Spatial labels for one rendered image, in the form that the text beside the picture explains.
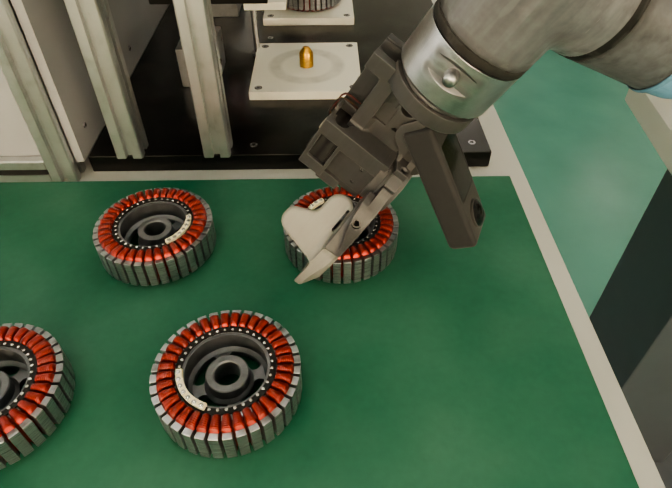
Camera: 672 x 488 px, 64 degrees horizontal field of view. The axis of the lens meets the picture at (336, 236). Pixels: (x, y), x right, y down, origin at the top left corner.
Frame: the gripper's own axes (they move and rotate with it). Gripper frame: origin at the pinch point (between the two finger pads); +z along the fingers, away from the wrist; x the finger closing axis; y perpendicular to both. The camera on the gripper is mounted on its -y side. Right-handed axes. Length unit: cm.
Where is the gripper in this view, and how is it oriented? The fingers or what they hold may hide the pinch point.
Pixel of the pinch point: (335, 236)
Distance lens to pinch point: 54.0
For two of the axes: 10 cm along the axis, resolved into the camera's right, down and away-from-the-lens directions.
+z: -4.6, 4.9, 7.4
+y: -7.9, -6.1, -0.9
